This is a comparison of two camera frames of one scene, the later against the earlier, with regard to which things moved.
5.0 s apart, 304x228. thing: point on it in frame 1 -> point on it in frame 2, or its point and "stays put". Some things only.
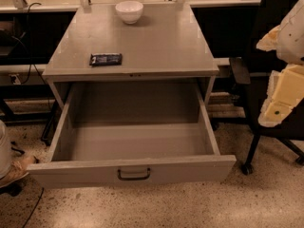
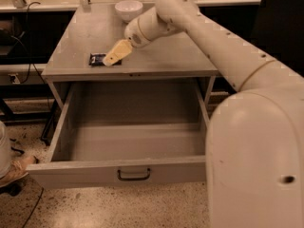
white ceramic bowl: [129, 10] stays put
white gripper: [292, 37] -> [133, 32]
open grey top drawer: [124, 133] stays put
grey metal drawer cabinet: [166, 44] stays put
